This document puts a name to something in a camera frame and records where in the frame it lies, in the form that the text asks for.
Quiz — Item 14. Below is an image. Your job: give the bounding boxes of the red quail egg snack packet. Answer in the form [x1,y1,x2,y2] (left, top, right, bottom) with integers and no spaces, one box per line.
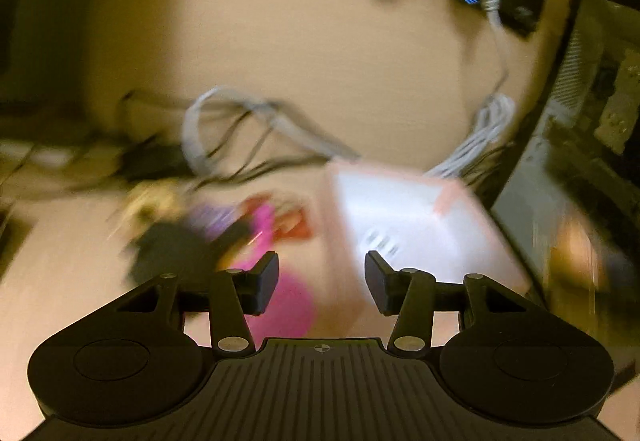
[242,192,314,243]

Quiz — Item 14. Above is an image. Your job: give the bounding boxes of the black tangled cables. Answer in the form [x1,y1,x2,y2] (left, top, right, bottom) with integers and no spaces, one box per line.
[117,90,352,186]

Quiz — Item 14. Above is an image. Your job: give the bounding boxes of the black plush toy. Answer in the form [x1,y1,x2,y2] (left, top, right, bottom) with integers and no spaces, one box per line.
[129,219,252,289]

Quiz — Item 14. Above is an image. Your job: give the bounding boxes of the magenta pink hair accessory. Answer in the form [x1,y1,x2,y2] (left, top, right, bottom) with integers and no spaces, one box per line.
[232,197,316,346]

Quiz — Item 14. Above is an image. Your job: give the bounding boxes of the pink cardboard gift box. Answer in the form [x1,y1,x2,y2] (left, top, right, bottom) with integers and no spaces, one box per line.
[318,161,533,299]

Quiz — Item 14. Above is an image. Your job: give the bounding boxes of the black power adapter brick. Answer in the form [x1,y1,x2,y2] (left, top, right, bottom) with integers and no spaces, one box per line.
[116,141,193,182]

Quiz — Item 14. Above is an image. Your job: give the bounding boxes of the black computer tower case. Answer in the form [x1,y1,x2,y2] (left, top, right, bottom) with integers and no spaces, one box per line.
[489,0,639,374]

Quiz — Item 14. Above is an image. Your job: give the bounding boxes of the white bundled cable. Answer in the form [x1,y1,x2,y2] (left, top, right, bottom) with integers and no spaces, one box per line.
[424,0,516,180]

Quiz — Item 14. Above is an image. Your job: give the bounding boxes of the purple flower hair clip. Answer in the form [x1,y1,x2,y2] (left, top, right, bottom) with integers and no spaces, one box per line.
[186,202,238,239]

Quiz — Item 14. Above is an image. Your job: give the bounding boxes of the grey looped cable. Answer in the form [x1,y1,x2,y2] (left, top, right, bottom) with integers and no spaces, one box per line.
[180,88,362,177]

